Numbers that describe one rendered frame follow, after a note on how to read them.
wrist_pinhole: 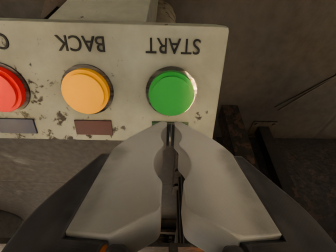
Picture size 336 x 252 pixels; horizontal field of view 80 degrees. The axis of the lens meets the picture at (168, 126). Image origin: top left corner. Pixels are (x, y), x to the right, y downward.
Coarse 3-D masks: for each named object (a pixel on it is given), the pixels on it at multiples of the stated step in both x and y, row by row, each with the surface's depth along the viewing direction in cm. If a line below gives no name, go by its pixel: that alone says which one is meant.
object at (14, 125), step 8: (0, 120) 19; (8, 120) 19; (16, 120) 19; (24, 120) 19; (32, 120) 19; (0, 128) 20; (8, 128) 20; (16, 128) 20; (24, 128) 20; (32, 128) 20
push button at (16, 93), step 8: (0, 72) 17; (8, 72) 17; (0, 80) 17; (8, 80) 17; (16, 80) 17; (0, 88) 17; (8, 88) 17; (16, 88) 17; (24, 88) 18; (0, 96) 17; (8, 96) 17; (16, 96) 17; (24, 96) 18; (0, 104) 18; (8, 104) 18; (16, 104) 18
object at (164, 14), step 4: (160, 0) 65; (160, 4) 63; (164, 4) 64; (168, 4) 66; (160, 8) 60; (164, 8) 61; (168, 8) 63; (172, 8) 67; (160, 12) 58; (164, 12) 59; (168, 12) 61; (172, 12) 65; (156, 16) 56; (160, 16) 56; (164, 16) 57; (168, 16) 59; (172, 16) 62; (156, 20) 54; (160, 20) 55; (164, 20) 55; (168, 20) 57; (172, 20) 60; (120, 140) 37
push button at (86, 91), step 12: (72, 72) 17; (84, 72) 17; (96, 72) 17; (72, 84) 17; (84, 84) 17; (96, 84) 17; (72, 96) 17; (84, 96) 17; (96, 96) 17; (108, 96) 18; (84, 108) 18; (96, 108) 18
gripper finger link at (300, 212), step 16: (240, 160) 9; (256, 176) 8; (256, 192) 7; (272, 192) 7; (272, 208) 7; (288, 208) 7; (288, 224) 6; (304, 224) 6; (272, 240) 6; (288, 240) 6; (304, 240) 6; (320, 240) 6
